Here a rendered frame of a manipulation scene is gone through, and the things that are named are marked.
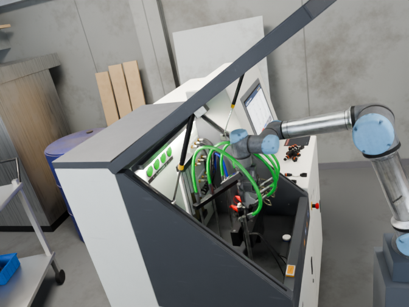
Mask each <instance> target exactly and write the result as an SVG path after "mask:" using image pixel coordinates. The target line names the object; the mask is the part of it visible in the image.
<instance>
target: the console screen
mask: <svg viewBox="0 0 409 307"><path fill-rule="evenodd" d="M240 101H241V103H242V106H243V109H244V110H245V113H246V116H247V118H248V120H249V123H250V126H251V128H252V130H253V133H254V135H259V134H260V133H261V132H262V131H263V129H264V128H266V126H267V124H269V123H270V122H271V121H274V117H273V115H272V112H271V110H270V107H269V104H268V102H267V99H266V97H265V94H264V91H263V89H262V85H261V84H260V81H259V78H257V79H256V80H255V81H254V83H253V84H252V85H251V86H250V87H249V88H248V90H247V91H246V92H245V93H244V95H243V96H242V97H241V98H240Z"/></svg>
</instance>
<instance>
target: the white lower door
mask: <svg viewBox="0 0 409 307"><path fill-rule="evenodd" d="M299 307H316V297H315V281H314V272H313V257H312V242H311V232H310V223H309V232H308V237H307V247H306V255H305V261H304V270H303V275H302V285H301V293H300V299H299Z"/></svg>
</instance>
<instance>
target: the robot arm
mask: <svg viewBox="0 0 409 307"><path fill-rule="evenodd" d="M394 123H395V116H394V113H393V111H392V109H390V107H388V106H386V105H384V104H381V103H369V104H361V105H356V106H351V107H349V109H348V110H344V111H338V112H333V113H327V114H323V115H316V116H310V117H306V118H299V119H292V120H289V121H279V120H274V121H271V122H270V123H269V124H267V126H266V128H264V129H263V131H262V132H261V133H260V134H259V135H249V134H248V132H247V130H246V129H235V130H233V131H232V132H231V133H230V134H229V138H230V144H231V150H232V155H233V158H235V159H236V160H237V161H238V162H239V163H240V164H241V165H242V166H243V167H244V168H245V169H246V170H247V171H248V173H249V174H250V176H252V178H253V180H254V181H255V182H256V185H257V186H258V188H259V187H260V177H259V174H257V172H256V167H257V165H256V164H252V159H251V154H266V155H269V154H276V153H277V152H278V150H279V140H283V139H291V138H299V137H304V136H312V135H320V134H325V133H334V132H342V131H347V130H352V139H353V142H354V144H355V146H356V148H357V149H358V150H360V151H361V152H362V154H363V156H364V157H365V158H367V159H369V160H371V163H372V166H373V168H374V170H375V172H376V175H377V178H378V180H379V182H380V185H381V187H382V190H383V192H384V195H385V197H386V200H387V202H388V204H389V206H390V209H391V212H392V214H393V217H392V218H391V224H392V226H393V229H394V232H395V234H394V235H393V237H392V240H391V246H392V248H393V250H394V251H395V252H396V253H397V254H399V255H400V256H403V257H404V258H407V259H409V179H408V176H407V173H406V171H405V168H404V166H403V163H402V160H401V158H400V155H399V153H398V150H399V149H400V147H401V143H400V141H399V137H398V135H397V133H396V129H395V127H394ZM234 166H235V168H236V172H234V173H233V174H231V175H230V176H228V177H226V178H224V179H223V181H222V182H221V185H222V186H223V187H224V188H225V187H226V186H229V185H230V184H231V183H232V182H234V181H236V180H237V181H238V183H237V186H238V190H239V196H240V199H241V201H242V203H243V204H244V205H245V206H246V208H249V204H252V203H256V200H255V199H256V198H257V194H255V193H256V190H255V188H254V186H253V185H252V183H251V182H250V180H249V179H248V177H247V176H246V175H245V174H244V173H243V171H242V170H241V169H240V168H239V167H238V166H237V165H236V164H235V163H234Z"/></svg>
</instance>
